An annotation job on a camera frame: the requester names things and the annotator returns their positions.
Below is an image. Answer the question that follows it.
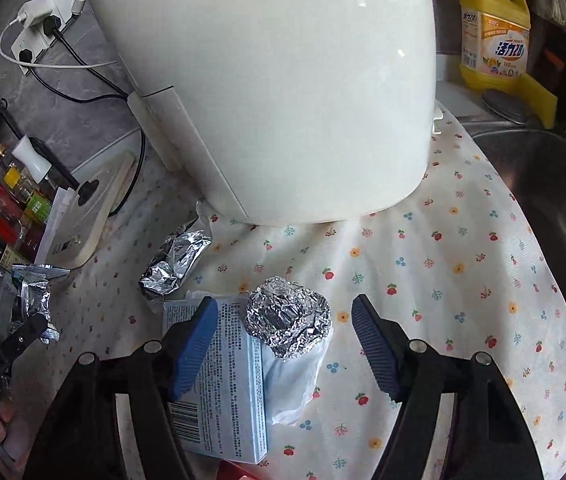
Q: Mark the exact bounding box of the white paper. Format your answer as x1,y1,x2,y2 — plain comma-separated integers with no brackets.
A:
182,288,327,427

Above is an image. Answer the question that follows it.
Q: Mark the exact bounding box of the foil ball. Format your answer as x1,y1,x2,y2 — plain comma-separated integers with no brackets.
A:
244,276,332,360

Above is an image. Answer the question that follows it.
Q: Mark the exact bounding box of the beige kitchen scale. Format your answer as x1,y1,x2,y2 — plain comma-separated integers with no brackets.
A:
40,150,136,270

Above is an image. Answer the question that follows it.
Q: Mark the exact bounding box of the light blue medicine box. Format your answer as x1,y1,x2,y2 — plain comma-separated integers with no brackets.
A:
169,294,268,465

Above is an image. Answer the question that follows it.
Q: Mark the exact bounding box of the small red carton piece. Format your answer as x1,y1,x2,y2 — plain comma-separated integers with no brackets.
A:
215,460,286,480

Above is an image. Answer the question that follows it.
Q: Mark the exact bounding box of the flattened silver foil wrapper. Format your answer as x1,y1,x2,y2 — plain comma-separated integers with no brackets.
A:
139,218,213,304

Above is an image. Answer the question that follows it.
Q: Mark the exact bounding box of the floral white tablecloth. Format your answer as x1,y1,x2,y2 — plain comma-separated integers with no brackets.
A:
13,122,566,479

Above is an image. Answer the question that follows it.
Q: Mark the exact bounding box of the red-capped sauce bottle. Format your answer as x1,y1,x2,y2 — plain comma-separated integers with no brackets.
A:
0,171,42,252

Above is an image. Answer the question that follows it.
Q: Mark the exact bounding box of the green-label yellow-cap bottle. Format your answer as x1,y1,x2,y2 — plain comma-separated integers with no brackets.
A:
0,144,52,224

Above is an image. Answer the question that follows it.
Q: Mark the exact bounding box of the white air fryer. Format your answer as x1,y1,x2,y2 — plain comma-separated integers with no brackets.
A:
89,0,436,226

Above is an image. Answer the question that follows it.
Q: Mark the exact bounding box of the white usb charger plug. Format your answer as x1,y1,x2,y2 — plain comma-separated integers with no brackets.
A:
16,0,56,28

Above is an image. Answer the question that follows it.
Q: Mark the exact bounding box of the yellow dish soap bottle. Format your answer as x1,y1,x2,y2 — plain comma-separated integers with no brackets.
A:
460,0,531,93

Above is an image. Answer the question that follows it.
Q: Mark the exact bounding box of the white wall socket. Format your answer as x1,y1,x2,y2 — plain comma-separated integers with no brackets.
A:
10,0,87,64

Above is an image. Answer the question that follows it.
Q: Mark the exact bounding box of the black power cable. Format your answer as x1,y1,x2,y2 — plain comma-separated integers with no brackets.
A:
17,15,147,219

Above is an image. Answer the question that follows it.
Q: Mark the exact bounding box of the white charging cable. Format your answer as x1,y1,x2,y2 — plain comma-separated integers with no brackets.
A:
0,0,120,72

